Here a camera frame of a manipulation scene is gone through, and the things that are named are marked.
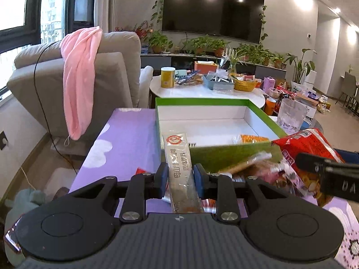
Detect pink towel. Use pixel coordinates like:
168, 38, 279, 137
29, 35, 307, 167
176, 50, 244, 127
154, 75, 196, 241
60, 26, 103, 141

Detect orange cup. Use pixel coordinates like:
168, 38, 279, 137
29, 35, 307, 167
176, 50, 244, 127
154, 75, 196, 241
265, 97, 278, 116

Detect tall broad-leaf potted plant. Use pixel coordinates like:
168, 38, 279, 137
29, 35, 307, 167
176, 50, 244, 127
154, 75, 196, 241
284, 48, 318, 85

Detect orange tissue box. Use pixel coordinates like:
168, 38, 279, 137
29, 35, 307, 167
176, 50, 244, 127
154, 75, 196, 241
194, 61, 219, 75

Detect grey television cabinet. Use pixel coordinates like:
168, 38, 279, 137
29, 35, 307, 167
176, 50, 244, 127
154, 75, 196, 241
140, 53, 287, 80

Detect red flower decoration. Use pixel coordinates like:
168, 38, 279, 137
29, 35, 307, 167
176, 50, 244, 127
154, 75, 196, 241
114, 20, 153, 39

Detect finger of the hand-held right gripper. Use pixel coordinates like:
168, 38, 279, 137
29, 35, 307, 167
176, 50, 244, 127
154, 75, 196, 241
334, 148, 359, 164
296, 153, 359, 178

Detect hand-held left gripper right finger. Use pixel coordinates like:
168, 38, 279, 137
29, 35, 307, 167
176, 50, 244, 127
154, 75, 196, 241
193, 163, 291, 225

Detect dark blue snack packets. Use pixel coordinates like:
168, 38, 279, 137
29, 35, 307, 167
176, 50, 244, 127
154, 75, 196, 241
175, 72, 204, 86

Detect round white table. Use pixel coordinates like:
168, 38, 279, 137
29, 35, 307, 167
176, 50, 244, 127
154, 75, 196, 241
149, 76, 266, 110

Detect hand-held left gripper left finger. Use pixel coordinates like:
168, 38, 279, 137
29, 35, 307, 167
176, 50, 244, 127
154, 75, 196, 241
70, 163, 169, 224

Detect orange snack packet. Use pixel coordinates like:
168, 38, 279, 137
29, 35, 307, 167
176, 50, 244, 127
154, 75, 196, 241
239, 134, 271, 144

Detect black cable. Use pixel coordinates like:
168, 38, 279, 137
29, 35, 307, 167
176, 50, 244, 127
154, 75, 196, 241
33, 41, 78, 175

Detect bushy potted plant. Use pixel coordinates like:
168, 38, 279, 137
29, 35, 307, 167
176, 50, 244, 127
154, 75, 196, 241
147, 31, 173, 54

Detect wide leafy potted plant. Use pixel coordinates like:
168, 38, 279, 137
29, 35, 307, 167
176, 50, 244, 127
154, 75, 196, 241
182, 35, 231, 58

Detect spider plant in vase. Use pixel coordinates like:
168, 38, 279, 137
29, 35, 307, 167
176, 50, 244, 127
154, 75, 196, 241
224, 48, 248, 75

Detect pile of red packets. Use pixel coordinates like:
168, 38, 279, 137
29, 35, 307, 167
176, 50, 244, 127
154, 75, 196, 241
276, 85, 297, 102

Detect wall television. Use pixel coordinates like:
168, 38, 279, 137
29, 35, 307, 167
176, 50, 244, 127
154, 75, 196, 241
162, 0, 266, 44

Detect white appliance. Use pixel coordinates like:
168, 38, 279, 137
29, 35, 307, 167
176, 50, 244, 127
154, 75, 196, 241
291, 69, 318, 93

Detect yellow woven basket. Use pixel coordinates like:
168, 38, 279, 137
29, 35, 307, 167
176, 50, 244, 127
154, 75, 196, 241
233, 77, 258, 92

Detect yellow can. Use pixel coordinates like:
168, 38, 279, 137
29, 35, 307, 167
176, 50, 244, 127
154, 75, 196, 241
160, 67, 176, 88

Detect green cardboard box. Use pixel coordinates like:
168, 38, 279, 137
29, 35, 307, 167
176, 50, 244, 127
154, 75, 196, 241
155, 98, 288, 174

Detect clear brown snack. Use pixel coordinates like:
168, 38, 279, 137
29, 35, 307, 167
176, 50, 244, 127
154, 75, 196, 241
218, 151, 281, 176

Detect beige armchair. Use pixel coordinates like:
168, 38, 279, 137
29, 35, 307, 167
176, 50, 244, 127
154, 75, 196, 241
7, 31, 154, 155

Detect beige long snack packet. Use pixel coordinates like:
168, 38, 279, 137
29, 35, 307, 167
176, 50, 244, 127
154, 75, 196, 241
162, 133, 204, 214

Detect row of small potted plants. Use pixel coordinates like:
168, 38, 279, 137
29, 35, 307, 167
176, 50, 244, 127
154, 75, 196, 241
238, 43, 287, 69

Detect red snack bag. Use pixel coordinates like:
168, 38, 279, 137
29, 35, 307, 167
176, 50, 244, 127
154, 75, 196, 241
271, 128, 346, 206

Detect white cardboard box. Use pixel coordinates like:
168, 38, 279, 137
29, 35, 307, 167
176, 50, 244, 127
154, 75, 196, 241
294, 92, 319, 119

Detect purple printed tablecloth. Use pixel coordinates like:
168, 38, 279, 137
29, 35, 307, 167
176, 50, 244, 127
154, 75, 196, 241
69, 107, 359, 269

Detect grey dining chair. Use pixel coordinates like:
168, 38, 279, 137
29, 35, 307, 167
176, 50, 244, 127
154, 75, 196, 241
335, 71, 359, 109

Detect pink box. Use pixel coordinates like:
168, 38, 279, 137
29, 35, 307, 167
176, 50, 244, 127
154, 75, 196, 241
263, 76, 277, 95

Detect teal cloth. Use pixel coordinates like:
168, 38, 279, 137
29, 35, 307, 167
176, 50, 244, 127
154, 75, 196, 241
4, 189, 48, 267

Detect beige curtain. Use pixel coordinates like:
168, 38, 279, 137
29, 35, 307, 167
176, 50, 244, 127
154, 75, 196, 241
94, 0, 119, 33

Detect grey-blue plastic basket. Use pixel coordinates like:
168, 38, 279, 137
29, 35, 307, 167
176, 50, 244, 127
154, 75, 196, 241
202, 73, 235, 91

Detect black framed window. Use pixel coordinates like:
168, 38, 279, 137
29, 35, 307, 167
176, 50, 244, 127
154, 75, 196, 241
0, 0, 97, 91

